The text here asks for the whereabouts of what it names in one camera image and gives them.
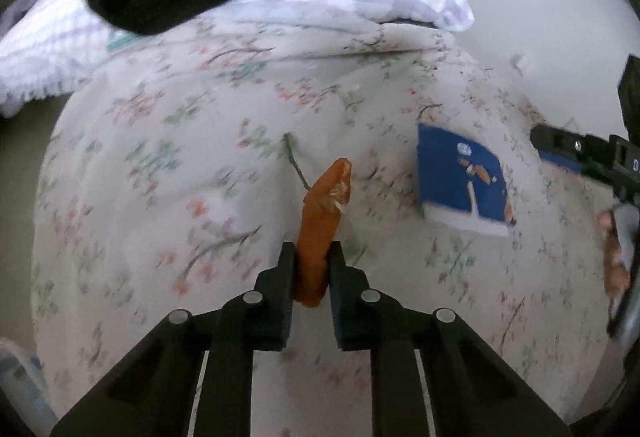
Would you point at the thin dry twig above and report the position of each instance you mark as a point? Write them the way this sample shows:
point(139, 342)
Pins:
point(295, 162)

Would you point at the orange wrapper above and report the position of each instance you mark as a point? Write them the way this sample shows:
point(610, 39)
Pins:
point(320, 217)

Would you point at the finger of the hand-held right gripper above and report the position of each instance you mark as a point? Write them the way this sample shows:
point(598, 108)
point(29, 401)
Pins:
point(565, 141)
point(562, 163)

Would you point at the translucent plastic bin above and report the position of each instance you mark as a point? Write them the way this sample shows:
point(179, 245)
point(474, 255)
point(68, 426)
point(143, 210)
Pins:
point(20, 387)

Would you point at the floral blanket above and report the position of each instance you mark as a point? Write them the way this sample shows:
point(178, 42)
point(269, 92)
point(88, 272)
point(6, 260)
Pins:
point(200, 197)

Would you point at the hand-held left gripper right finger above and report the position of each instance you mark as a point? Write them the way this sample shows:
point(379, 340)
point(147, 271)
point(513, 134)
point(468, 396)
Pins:
point(339, 297)

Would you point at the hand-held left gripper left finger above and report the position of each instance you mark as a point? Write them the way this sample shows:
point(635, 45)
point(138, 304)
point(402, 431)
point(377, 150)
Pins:
point(286, 297)

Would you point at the person's right hand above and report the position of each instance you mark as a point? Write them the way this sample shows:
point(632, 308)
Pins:
point(612, 262)

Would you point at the striped white pillow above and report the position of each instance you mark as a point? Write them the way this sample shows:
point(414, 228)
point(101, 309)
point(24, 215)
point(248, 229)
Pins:
point(45, 47)

